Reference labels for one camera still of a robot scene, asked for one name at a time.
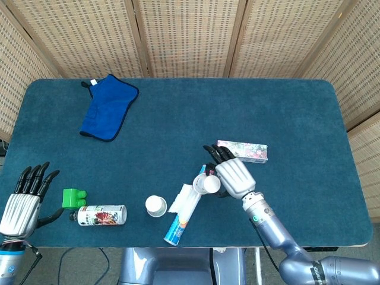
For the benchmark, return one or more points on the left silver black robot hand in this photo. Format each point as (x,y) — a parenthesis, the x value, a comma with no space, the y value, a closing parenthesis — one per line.
(19,212)

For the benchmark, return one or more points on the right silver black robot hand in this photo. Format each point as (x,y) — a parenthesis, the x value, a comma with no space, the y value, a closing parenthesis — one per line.
(236,178)

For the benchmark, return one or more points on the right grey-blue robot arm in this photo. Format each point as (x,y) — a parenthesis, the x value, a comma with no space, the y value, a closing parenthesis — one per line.
(267,219)

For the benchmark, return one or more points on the floral printed long box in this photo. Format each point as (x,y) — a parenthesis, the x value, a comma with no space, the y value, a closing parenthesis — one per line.
(252,151)

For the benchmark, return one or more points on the green toy building block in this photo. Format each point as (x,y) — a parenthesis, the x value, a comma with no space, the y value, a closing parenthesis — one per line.
(71,198)

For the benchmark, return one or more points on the crumpled white tissue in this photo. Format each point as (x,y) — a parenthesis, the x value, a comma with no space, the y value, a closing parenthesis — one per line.
(184,202)

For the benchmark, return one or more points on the blue red plastic wrap tube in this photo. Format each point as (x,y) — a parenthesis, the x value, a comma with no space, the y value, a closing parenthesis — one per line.
(178,225)

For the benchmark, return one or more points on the teal felt table mat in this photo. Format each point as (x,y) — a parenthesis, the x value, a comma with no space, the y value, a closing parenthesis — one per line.
(190,118)

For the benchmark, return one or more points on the white printed drink bottle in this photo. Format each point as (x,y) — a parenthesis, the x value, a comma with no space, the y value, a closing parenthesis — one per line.
(101,215)

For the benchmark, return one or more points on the white table leg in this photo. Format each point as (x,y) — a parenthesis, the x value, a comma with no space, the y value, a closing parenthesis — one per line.
(257,267)

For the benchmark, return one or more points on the grey-blue robot torso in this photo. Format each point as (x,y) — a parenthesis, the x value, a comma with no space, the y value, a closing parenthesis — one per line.
(142,264)

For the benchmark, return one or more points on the blue microfibre cloth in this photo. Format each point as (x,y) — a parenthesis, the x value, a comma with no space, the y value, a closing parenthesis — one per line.
(107,112)

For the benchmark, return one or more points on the woven bamboo folding screen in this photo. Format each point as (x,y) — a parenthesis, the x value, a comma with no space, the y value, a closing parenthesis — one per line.
(190,35)

